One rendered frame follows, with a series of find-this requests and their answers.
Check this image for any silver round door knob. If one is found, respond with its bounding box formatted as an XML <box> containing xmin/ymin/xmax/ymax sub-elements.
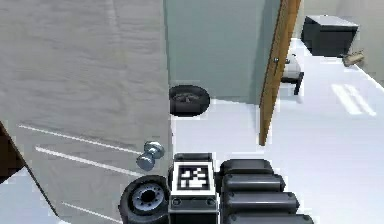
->
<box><xmin>135</xmin><ymin>140</ymin><xmax>166</xmax><ymax>172</ymax></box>

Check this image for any black round bin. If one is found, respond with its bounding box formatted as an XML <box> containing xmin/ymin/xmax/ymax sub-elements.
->
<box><xmin>169</xmin><ymin>84</ymin><xmax>212</xmax><ymax>118</ymax></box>

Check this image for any brown wooden door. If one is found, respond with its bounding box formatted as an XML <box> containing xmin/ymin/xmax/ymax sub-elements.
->
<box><xmin>258</xmin><ymin>0</ymin><xmax>302</xmax><ymax>147</ymax></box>

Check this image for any black box cabinet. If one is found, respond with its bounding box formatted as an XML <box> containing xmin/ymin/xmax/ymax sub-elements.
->
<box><xmin>300</xmin><ymin>14</ymin><xmax>360</xmax><ymax>58</ymax></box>

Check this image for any small tan object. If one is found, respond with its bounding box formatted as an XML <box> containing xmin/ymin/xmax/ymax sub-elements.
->
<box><xmin>341</xmin><ymin>49</ymin><xmax>366</xmax><ymax>68</ymax></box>

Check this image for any pale grey wooden door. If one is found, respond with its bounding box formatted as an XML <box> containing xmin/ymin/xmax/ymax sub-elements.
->
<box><xmin>0</xmin><ymin>0</ymin><xmax>174</xmax><ymax>224</ymax></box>

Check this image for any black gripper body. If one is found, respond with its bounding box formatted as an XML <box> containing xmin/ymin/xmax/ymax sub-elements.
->
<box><xmin>118</xmin><ymin>174</ymin><xmax>172</xmax><ymax>224</ymax></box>

